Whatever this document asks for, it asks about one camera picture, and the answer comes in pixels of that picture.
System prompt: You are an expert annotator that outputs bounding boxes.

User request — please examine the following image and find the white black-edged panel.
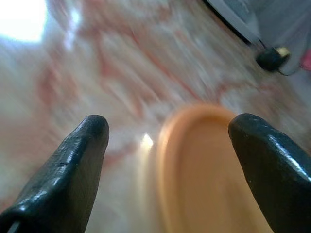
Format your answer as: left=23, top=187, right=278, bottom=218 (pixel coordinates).
left=203, top=0, right=262, bottom=47

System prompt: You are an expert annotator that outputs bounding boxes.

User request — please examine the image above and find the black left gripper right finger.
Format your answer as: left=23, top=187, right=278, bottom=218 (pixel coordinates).
left=227, top=113, right=311, bottom=233

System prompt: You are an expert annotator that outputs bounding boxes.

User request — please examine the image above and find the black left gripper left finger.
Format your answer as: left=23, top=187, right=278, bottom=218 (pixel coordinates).
left=0, top=114, right=110, bottom=233

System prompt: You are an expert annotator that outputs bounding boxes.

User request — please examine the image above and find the black plug with cable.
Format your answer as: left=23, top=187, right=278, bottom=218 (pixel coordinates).
left=255, top=36, right=299, bottom=76

